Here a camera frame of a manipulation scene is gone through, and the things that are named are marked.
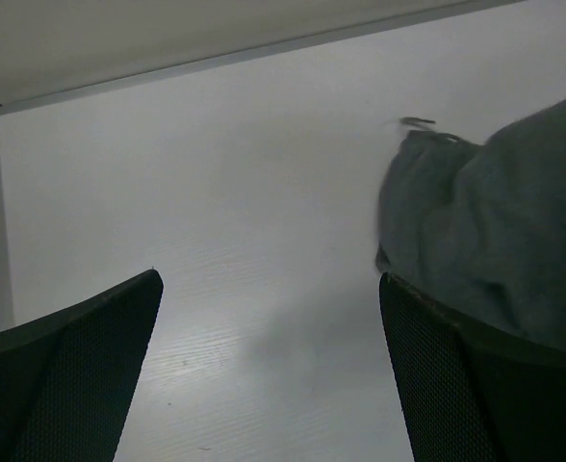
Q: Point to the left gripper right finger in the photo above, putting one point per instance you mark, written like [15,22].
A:
[468,391]

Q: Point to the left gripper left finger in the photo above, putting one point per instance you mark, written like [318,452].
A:
[67,380]

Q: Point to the grey shorts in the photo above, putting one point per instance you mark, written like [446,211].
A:
[481,228]

